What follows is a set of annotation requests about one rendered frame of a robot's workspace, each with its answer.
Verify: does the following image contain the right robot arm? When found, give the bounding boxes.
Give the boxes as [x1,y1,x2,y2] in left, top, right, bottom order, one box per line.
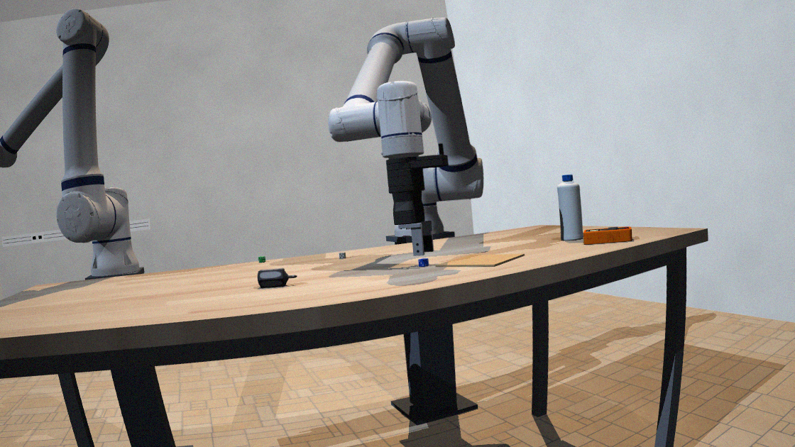
[0,9,140,276]

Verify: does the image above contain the grey plastic bottle with blue cap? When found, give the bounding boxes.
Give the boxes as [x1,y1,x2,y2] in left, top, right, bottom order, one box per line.
[557,175,583,241]

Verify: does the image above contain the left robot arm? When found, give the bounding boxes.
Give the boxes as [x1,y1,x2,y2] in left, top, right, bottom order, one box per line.
[329,17,483,234]

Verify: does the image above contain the orange digital multimeter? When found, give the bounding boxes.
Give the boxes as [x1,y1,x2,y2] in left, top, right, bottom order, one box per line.
[583,226,632,245]

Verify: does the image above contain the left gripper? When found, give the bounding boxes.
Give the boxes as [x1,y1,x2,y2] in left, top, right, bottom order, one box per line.
[381,136,449,256]

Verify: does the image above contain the orange square mat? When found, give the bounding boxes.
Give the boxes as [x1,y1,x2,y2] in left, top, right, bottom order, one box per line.
[435,254,525,267]

